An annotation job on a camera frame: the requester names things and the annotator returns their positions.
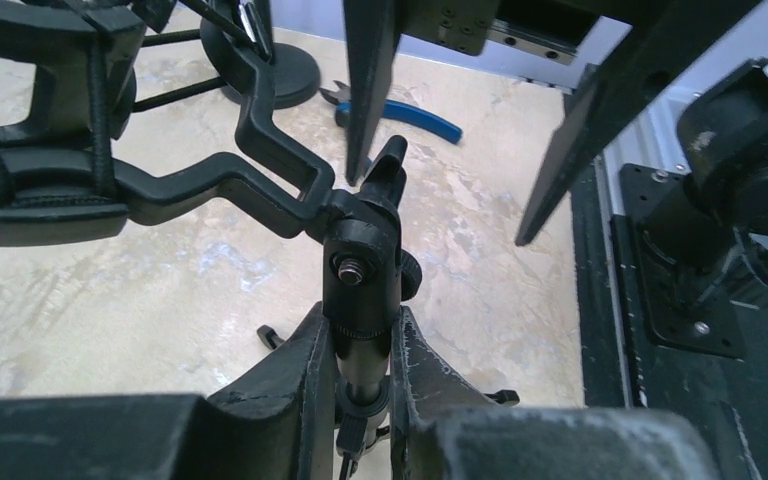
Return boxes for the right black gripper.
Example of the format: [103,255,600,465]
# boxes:
[343,0,758,246]

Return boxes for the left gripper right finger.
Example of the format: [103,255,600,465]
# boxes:
[390,307,720,479]

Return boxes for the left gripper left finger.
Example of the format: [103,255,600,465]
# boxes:
[0,306,336,479]

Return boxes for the black tripod mic stand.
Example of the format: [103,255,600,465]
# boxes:
[0,0,522,480]

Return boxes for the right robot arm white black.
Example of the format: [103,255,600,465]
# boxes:
[342,1,768,246]

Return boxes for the black desktop mic stand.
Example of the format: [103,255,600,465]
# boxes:
[132,1,321,113]

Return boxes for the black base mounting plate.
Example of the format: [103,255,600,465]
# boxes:
[571,166,768,479]

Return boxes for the blue handled pliers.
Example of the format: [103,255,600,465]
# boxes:
[319,80,463,144]

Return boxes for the aluminium frame rail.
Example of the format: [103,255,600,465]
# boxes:
[595,87,698,217]

